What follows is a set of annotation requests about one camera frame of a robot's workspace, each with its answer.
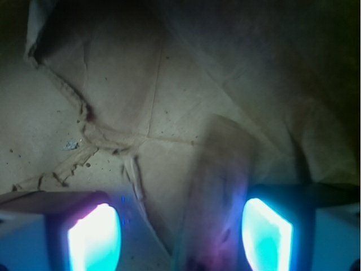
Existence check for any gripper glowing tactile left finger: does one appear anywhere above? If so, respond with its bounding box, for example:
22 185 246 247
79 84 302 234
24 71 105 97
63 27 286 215
1 191 122 270

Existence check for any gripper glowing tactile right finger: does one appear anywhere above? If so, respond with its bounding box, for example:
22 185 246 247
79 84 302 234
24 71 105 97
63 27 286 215
241 183 360 270

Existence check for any brown wood chip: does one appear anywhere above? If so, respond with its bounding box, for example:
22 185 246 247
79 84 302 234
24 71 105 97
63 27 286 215
171 115 257 270

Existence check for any brown paper bag liner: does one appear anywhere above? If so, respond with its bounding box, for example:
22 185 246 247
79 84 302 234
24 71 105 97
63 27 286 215
1 1 360 257

